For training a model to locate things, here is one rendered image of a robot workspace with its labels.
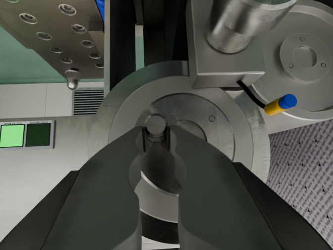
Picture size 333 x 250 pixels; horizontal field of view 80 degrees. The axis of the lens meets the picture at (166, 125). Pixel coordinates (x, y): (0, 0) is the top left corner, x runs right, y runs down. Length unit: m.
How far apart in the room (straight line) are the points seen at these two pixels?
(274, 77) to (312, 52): 0.05
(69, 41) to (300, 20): 0.37
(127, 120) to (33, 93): 3.33
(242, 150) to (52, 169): 0.46
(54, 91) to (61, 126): 2.81
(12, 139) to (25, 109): 2.88
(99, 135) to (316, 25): 0.23
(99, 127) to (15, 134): 0.44
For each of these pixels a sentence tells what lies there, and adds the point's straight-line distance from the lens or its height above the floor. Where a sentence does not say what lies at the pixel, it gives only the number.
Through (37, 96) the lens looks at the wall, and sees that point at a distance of 3.43.
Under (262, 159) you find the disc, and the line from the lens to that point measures 0.18.
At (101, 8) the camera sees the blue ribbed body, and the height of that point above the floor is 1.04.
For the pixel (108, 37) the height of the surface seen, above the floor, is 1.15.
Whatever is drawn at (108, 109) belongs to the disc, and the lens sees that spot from 0.17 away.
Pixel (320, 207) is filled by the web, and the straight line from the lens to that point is 0.32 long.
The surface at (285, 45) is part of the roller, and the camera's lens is 0.22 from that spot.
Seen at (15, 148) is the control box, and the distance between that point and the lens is 0.59.
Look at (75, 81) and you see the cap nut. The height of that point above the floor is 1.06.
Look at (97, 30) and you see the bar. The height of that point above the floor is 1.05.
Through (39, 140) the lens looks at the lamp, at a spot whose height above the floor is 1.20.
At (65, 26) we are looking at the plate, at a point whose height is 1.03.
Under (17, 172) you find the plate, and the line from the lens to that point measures 0.59.
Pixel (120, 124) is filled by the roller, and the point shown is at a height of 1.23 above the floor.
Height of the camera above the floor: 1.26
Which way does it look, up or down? 10 degrees down
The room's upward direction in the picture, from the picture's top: 177 degrees clockwise
